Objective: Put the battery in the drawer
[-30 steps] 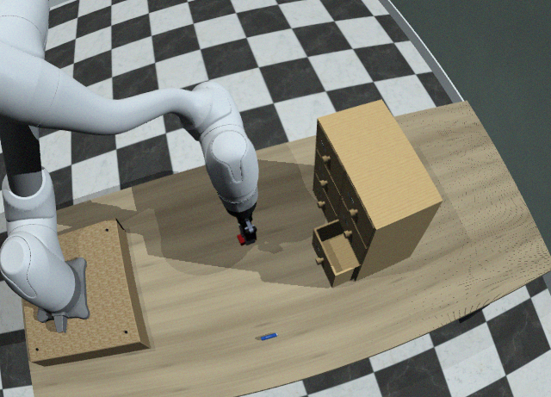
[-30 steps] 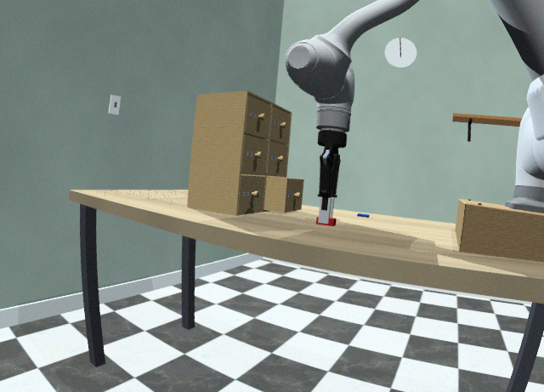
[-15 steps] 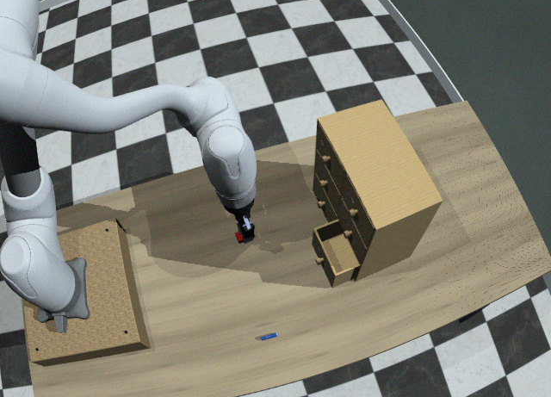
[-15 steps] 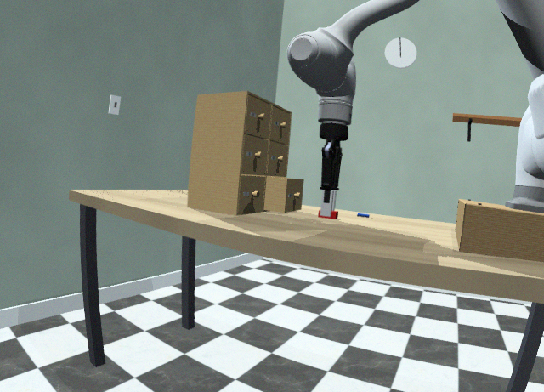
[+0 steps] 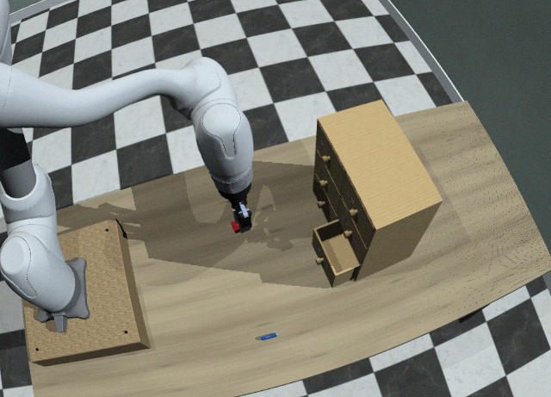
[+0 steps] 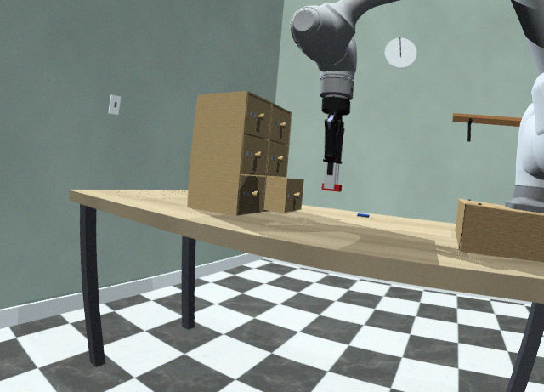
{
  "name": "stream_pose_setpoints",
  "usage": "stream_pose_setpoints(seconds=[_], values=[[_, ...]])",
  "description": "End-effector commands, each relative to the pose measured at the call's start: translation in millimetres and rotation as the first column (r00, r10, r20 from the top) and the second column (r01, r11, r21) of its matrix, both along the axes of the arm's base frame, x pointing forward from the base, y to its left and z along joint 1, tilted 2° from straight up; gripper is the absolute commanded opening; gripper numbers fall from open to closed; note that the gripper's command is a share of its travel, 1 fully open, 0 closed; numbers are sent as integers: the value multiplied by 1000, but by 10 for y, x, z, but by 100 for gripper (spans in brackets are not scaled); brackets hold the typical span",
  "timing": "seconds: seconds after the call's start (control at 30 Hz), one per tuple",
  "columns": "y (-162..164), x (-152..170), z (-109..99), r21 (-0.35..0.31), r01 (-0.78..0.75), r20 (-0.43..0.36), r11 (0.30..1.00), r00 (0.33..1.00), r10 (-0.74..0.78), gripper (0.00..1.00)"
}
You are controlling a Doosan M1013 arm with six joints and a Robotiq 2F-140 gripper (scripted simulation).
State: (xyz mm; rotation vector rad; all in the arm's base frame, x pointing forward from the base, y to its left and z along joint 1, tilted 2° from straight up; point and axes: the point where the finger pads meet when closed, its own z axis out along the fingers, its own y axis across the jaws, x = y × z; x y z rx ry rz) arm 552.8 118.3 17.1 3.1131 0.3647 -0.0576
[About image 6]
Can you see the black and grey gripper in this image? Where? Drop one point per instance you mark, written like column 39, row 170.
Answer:
column 334, row 130

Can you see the red nine-volt battery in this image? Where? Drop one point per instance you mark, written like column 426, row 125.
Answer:
column 337, row 188

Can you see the brown wooden drawer front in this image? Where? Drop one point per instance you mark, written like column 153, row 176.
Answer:
column 283, row 194
column 277, row 160
column 255, row 107
column 251, row 197
column 254, row 161
column 280, row 125

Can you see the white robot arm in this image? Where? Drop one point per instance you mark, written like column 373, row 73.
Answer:
column 324, row 35

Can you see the small wooden chest of drawers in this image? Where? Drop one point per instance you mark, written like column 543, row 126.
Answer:
column 216, row 152

